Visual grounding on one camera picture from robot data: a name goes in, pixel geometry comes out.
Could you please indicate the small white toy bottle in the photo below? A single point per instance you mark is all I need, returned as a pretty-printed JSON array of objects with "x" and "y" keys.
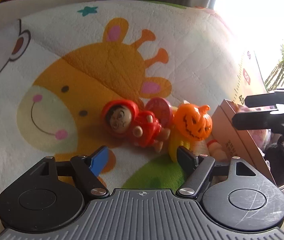
[{"x": 218, "y": 150}]

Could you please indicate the cartoon printed play mat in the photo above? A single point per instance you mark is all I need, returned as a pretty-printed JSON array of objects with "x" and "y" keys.
[{"x": 82, "y": 55}]

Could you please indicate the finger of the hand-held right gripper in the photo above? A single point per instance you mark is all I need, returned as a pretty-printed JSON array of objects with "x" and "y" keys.
[
  {"x": 269, "y": 99},
  {"x": 256, "y": 121}
]

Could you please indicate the orange pumpkin toy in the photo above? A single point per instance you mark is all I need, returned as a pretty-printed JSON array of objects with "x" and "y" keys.
[{"x": 194, "y": 122}]

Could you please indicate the red hooded doll figure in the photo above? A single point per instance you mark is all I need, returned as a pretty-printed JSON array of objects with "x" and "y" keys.
[{"x": 142, "y": 127}]

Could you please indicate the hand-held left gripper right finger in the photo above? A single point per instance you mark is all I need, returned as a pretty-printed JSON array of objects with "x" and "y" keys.
[{"x": 186, "y": 160}]

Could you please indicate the pink round disc toy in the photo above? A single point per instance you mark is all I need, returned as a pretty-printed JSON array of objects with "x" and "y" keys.
[{"x": 160, "y": 110}]

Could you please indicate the pink fluffy plush toy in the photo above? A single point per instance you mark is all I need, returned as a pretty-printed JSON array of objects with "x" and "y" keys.
[{"x": 261, "y": 136}]

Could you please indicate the pink cardboard box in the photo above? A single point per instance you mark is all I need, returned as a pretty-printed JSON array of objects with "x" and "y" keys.
[{"x": 241, "y": 142}]

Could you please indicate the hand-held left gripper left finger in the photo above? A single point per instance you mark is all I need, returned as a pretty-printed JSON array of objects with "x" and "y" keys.
[{"x": 98, "y": 161}]

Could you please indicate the black plush cat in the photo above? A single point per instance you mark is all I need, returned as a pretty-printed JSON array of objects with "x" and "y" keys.
[{"x": 279, "y": 160}]

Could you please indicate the yellow corn toy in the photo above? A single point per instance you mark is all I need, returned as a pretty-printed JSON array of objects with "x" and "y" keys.
[{"x": 179, "y": 142}]

